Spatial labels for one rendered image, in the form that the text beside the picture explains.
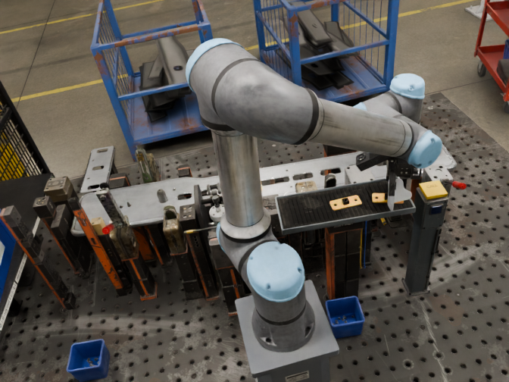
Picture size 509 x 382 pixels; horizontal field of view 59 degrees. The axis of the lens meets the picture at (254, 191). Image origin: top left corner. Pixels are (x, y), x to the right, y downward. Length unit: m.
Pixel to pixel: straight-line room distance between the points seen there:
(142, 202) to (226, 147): 0.87
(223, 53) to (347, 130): 0.25
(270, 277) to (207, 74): 0.42
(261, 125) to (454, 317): 1.13
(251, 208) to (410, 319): 0.84
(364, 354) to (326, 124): 0.95
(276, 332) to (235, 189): 0.34
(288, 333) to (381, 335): 0.59
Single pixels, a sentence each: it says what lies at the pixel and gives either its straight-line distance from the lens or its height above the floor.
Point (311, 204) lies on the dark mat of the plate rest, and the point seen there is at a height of 1.16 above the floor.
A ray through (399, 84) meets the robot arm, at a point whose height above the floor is 1.53.
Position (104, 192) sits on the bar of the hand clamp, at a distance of 1.44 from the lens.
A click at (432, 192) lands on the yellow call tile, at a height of 1.16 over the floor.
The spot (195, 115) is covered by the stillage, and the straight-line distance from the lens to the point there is 3.74.
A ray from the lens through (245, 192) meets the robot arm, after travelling 0.92.
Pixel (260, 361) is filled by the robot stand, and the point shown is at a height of 1.10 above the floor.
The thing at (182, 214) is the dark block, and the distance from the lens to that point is 1.41.
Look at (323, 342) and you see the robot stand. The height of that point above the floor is 1.10.
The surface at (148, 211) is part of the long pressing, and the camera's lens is 1.65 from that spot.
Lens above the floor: 2.06
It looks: 41 degrees down
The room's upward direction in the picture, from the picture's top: 10 degrees counter-clockwise
